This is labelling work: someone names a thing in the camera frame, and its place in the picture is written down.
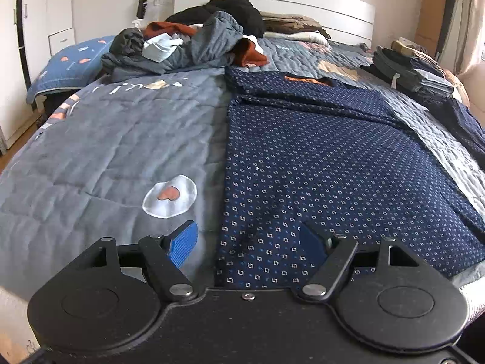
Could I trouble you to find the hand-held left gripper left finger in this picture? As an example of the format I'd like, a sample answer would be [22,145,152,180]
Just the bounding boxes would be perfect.
[88,220,199,301]

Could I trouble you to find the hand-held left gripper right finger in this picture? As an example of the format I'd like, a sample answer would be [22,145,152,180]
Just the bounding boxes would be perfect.
[299,221,422,301]

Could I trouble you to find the navy patterned sweater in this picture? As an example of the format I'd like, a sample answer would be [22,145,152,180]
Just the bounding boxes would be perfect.
[214,65,485,289]

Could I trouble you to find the stack of folded clothes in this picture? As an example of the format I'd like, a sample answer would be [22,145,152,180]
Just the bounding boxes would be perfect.
[360,38,485,160]

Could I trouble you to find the bed with grey quilt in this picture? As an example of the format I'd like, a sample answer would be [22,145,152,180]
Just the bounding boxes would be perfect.
[0,32,485,300]

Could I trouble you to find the white mattress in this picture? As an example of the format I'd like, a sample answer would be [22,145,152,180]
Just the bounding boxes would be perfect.
[0,261,485,355]

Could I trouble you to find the black bedside cabinet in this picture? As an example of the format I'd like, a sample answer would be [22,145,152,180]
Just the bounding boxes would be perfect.
[36,89,82,120]

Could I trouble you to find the light blue shirt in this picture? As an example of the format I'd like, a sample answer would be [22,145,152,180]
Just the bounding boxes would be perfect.
[142,33,188,63]

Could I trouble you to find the white folded blanket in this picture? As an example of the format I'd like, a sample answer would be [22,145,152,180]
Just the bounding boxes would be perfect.
[265,30,331,44]

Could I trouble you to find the dark grey garment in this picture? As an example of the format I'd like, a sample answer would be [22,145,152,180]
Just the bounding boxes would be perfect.
[110,28,146,56]

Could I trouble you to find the white garment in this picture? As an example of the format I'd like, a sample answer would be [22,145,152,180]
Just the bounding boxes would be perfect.
[241,34,265,54]

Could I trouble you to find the blue printed pillow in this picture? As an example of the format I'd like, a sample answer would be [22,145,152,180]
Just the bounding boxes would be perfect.
[26,36,116,104]

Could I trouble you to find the brown folded blanket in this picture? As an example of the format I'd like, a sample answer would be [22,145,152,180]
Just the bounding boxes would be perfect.
[259,11,323,35]

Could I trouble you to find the black jacket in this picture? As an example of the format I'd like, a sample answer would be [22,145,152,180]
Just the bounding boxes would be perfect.
[165,0,266,39]

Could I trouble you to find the dark flat board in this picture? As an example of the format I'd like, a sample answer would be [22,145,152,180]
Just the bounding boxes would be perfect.
[436,0,459,61]

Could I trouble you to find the brown cardboard sheet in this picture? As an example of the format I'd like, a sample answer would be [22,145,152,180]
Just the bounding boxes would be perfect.
[414,0,450,56]

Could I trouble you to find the white wardrobe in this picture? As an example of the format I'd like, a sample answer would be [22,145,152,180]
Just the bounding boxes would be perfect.
[0,0,76,152]

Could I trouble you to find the beige curtain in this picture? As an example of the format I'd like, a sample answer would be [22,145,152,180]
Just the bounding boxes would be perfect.
[453,0,485,74]

